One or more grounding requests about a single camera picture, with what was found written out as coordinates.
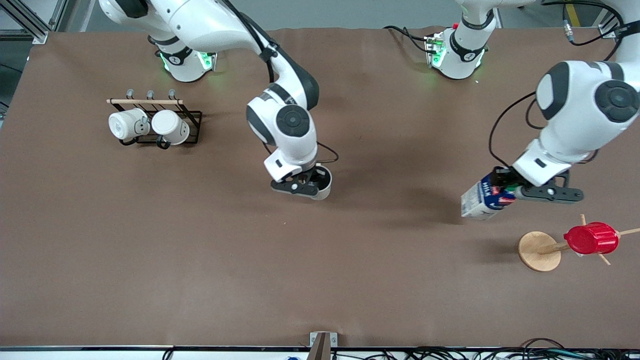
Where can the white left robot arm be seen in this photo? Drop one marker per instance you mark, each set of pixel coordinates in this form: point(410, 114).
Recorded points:
point(575, 110)

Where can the wooden mug tree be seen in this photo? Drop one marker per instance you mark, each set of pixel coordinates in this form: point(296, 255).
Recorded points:
point(539, 251)

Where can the metal mount bracket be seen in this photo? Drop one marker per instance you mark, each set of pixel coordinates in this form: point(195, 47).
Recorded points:
point(322, 345)

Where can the white mug grey interior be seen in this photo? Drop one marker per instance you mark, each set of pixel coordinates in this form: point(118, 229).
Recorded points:
point(325, 190)

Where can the red plastic cup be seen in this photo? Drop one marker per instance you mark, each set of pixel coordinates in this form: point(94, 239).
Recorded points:
point(592, 238)

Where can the blue white milk carton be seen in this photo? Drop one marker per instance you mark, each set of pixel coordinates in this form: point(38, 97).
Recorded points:
point(480, 202)

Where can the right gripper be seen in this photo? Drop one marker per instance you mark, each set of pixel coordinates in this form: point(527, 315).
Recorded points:
point(315, 176)

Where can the aluminium frame profile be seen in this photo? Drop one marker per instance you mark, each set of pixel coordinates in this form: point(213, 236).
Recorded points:
point(30, 22)

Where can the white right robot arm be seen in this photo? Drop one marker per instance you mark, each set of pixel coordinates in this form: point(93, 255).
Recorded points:
point(280, 120)

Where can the white ceramic mug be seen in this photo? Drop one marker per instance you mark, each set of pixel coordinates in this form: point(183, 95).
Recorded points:
point(125, 125)
point(170, 125)

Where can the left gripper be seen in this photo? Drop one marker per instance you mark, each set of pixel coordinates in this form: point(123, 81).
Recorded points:
point(501, 177)

